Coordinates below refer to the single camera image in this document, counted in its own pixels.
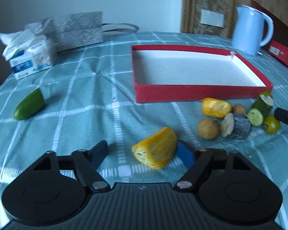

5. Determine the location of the green cherry tomato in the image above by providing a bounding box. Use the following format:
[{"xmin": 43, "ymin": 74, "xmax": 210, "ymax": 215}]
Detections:
[
  {"xmin": 257, "ymin": 91, "xmax": 273, "ymax": 99},
  {"xmin": 262, "ymin": 115, "xmax": 281, "ymax": 135}
]

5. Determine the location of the yellow pepper half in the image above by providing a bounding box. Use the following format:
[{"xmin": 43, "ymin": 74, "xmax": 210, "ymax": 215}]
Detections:
[{"xmin": 132, "ymin": 127, "xmax": 177, "ymax": 169}]

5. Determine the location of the green cucumber chunk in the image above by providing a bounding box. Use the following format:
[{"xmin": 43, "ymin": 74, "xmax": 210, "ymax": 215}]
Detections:
[{"xmin": 247, "ymin": 94, "xmax": 274, "ymax": 127}]

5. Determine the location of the brown longan fruit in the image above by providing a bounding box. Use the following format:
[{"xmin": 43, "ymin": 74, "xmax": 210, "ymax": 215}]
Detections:
[{"xmin": 197, "ymin": 117, "xmax": 219, "ymax": 141}]

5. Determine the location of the small brown longan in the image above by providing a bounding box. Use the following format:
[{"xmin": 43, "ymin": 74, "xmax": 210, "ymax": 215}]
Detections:
[{"xmin": 232, "ymin": 104, "xmax": 246, "ymax": 114}]

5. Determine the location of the yellow pepper piece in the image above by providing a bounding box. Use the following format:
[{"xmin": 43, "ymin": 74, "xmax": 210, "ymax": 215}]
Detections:
[{"xmin": 201, "ymin": 98, "xmax": 232, "ymax": 118}]

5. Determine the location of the red box lid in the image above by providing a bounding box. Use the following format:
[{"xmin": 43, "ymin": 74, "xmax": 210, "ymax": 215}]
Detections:
[{"xmin": 268, "ymin": 40, "xmax": 288, "ymax": 67}]

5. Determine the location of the green cucumber end piece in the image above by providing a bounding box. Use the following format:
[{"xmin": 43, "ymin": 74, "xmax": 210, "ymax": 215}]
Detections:
[{"xmin": 13, "ymin": 88, "xmax": 45, "ymax": 121}]

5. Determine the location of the dark wooden headboard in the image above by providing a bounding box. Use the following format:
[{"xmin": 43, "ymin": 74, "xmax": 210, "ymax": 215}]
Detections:
[{"xmin": 251, "ymin": 0, "xmax": 288, "ymax": 47}]

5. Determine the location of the red shallow cardboard tray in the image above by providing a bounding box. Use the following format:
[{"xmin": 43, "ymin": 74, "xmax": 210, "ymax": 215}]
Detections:
[{"xmin": 131, "ymin": 45, "xmax": 273, "ymax": 103}]

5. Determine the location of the light blue electric kettle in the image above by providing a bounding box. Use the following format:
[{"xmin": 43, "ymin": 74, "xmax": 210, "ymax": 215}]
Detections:
[{"xmin": 232, "ymin": 5, "xmax": 274, "ymax": 56}]

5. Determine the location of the tissue pack with cat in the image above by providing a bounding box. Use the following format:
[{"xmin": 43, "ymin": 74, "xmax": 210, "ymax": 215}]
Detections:
[{"xmin": 0, "ymin": 29, "xmax": 57, "ymax": 80}]

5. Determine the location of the grey patterned paper bag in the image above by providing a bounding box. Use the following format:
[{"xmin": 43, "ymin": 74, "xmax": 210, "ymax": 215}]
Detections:
[{"xmin": 25, "ymin": 11, "xmax": 139, "ymax": 51}]

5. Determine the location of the white wall switch panel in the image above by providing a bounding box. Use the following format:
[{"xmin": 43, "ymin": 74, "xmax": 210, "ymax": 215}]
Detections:
[{"xmin": 200, "ymin": 9, "xmax": 225, "ymax": 28}]

